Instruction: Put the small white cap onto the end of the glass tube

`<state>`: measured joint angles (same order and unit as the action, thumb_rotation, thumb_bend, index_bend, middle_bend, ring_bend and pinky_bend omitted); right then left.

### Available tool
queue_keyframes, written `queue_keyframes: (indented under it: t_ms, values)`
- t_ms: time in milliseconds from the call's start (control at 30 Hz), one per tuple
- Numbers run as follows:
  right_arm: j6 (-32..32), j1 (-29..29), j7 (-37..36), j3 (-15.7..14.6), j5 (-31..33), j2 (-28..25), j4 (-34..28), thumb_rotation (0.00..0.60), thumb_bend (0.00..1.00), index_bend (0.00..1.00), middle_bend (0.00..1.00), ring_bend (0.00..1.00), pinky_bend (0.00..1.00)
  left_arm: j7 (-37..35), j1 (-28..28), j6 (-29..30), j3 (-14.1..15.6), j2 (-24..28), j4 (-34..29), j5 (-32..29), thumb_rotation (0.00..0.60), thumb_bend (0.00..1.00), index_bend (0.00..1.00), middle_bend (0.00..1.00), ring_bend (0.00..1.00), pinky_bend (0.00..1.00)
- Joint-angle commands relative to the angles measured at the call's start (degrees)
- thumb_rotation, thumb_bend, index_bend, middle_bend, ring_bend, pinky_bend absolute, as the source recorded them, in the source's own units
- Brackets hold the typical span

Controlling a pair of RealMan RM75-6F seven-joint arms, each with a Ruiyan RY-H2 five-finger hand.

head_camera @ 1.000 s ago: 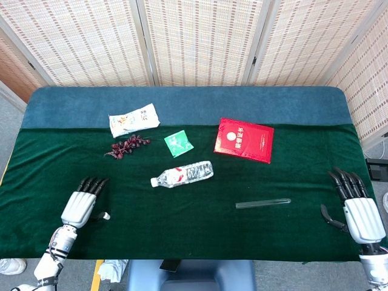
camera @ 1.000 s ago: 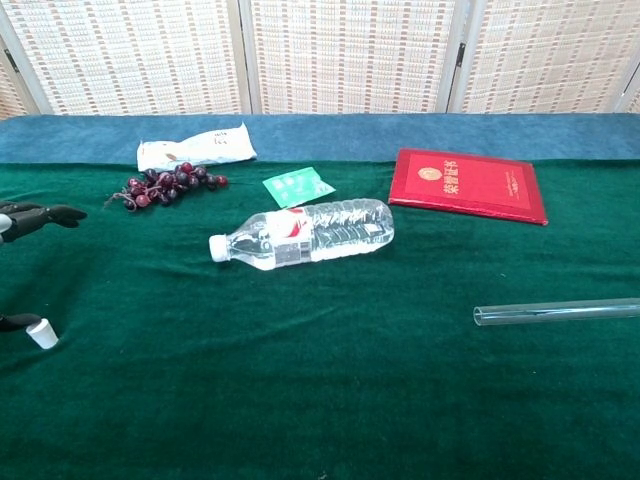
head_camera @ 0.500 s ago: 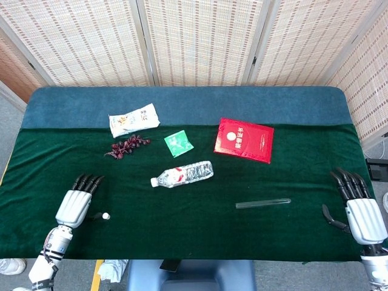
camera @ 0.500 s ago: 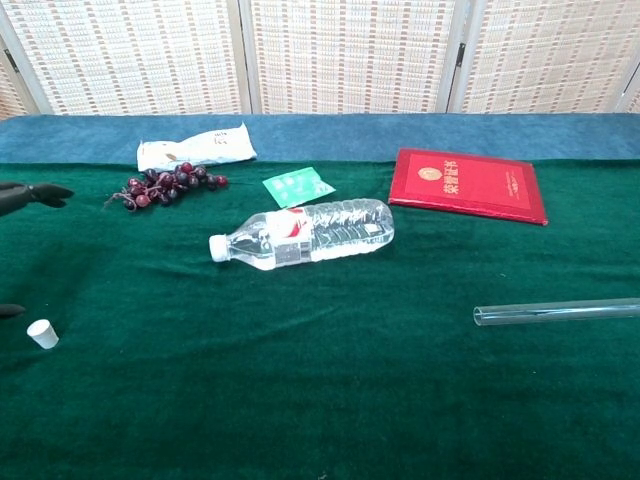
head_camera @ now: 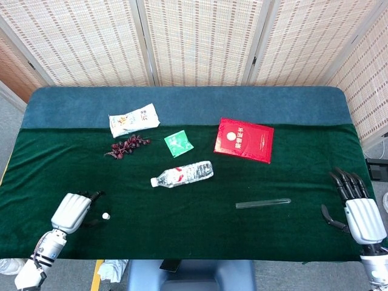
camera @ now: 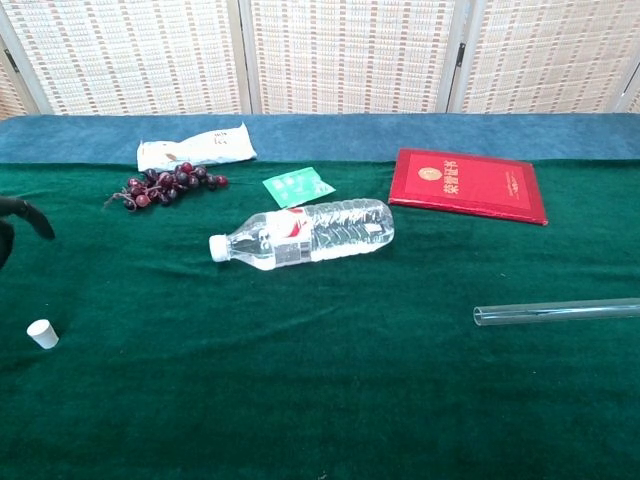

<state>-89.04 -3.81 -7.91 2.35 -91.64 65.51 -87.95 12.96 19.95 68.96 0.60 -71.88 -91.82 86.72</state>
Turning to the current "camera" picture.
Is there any white rubber stopper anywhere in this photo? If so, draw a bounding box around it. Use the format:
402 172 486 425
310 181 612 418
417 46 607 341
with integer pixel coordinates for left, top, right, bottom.
25 319 60 351

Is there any blue table cover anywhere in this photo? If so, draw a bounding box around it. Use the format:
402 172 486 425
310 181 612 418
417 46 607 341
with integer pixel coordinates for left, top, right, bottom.
0 112 640 166

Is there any woven folding screen panel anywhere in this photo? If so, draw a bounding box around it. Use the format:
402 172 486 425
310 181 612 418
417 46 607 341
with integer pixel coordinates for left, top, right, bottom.
447 0 640 115
0 37 29 121
0 0 253 117
238 0 469 116

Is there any white snack bag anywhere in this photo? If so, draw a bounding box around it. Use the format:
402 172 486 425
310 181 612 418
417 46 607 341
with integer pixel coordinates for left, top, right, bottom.
136 121 259 173

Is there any green foil sachet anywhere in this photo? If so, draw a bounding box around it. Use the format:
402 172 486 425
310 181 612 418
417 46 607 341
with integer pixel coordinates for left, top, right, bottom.
261 166 337 209

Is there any dark red grape bunch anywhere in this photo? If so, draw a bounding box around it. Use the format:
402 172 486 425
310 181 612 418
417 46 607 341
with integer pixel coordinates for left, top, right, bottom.
103 161 230 213

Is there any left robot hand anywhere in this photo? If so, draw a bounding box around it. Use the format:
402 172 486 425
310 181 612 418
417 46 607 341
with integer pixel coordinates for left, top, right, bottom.
0 195 56 271

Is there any red certificate book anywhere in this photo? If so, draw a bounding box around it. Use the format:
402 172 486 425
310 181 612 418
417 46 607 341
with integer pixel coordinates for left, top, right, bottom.
387 147 549 227

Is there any clear glass tube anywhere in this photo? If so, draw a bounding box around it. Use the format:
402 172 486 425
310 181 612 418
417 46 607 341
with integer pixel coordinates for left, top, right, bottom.
473 297 640 329

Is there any clear plastic water bottle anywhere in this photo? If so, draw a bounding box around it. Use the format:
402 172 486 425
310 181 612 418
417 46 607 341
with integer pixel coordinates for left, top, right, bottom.
208 197 396 273

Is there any green velvet cloth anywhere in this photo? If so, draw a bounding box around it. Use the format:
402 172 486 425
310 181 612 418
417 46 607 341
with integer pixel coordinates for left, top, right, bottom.
0 158 640 480

